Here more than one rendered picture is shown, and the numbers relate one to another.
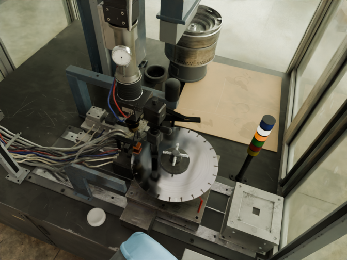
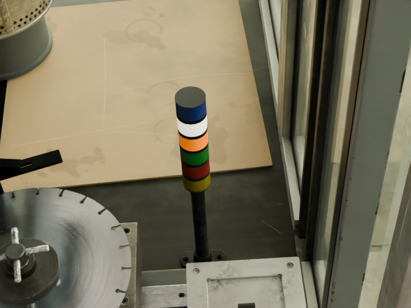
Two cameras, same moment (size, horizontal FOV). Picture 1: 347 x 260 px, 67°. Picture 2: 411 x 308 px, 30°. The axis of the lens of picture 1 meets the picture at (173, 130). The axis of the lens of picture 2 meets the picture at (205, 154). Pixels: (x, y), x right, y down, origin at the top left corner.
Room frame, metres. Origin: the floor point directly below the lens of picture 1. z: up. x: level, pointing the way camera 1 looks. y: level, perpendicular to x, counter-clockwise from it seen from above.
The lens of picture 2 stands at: (-0.18, -0.11, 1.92)
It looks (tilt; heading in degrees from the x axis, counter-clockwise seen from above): 48 degrees down; 344
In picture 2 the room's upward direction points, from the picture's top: 4 degrees counter-clockwise
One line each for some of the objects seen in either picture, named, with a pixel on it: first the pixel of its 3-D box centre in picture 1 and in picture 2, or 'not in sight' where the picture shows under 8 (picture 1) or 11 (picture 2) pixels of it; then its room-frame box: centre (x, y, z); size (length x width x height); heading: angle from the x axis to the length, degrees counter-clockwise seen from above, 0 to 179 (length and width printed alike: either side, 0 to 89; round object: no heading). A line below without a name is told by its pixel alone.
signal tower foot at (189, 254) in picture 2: (239, 177); (202, 255); (0.60, -0.31, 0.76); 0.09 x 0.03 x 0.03; 74
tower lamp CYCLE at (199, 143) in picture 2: (261, 134); (192, 134); (0.60, -0.31, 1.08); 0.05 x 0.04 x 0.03; 164
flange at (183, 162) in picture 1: (175, 159); (21, 266); (0.54, -0.02, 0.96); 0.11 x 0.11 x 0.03
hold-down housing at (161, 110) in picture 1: (154, 121); not in sight; (0.53, 0.06, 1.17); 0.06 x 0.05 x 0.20; 65
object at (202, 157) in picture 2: (258, 139); (194, 149); (0.60, -0.31, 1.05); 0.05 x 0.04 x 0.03; 164
